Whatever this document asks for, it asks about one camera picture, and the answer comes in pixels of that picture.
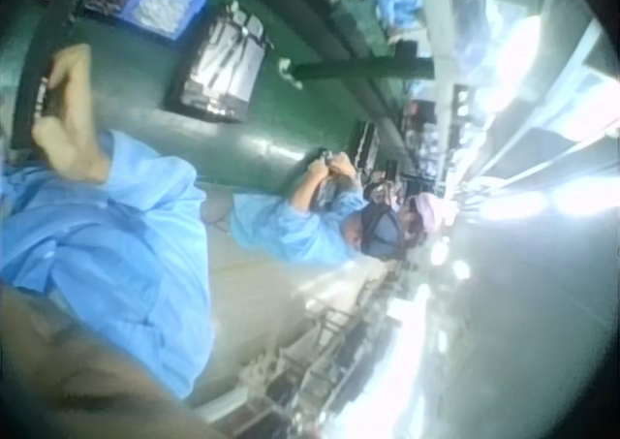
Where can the small black parts tray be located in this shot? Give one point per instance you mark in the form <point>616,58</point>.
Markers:
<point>368,143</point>

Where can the black tray of parts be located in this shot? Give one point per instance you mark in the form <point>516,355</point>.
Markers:
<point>220,63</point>

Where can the blue bin of white parts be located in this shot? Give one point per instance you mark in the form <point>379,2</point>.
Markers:
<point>162,3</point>

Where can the small white scrap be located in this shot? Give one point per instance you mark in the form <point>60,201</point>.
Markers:
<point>289,73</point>

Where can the person's right hand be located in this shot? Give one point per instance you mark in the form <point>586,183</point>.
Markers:
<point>77,138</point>

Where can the row of metal racks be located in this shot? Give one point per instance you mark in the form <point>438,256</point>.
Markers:
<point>315,371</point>

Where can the small dark metal part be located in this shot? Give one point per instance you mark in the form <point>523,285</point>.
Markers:
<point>44,97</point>

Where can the cluttered workstation row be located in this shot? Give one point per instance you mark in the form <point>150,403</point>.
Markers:
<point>436,138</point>

